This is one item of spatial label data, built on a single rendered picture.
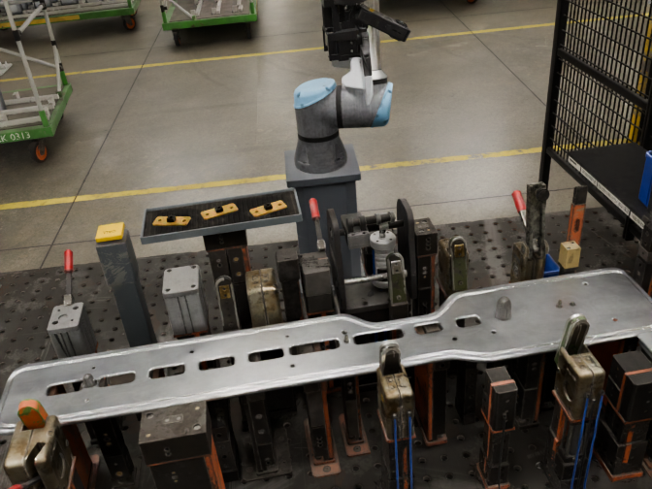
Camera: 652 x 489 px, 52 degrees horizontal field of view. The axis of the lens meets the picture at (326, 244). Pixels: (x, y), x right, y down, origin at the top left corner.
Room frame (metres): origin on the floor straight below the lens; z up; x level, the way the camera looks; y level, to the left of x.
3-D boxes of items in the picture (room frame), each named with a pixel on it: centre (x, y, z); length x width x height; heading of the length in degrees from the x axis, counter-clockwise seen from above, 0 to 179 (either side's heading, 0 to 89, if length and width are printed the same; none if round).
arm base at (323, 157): (1.73, -0.01, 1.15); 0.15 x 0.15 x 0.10
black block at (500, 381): (0.92, -0.31, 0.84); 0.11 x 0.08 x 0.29; 6
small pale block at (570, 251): (1.24, -0.55, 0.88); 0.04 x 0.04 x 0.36; 6
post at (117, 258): (1.34, 0.50, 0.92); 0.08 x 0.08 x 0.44; 6
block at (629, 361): (0.93, -0.58, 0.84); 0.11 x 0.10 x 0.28; 6
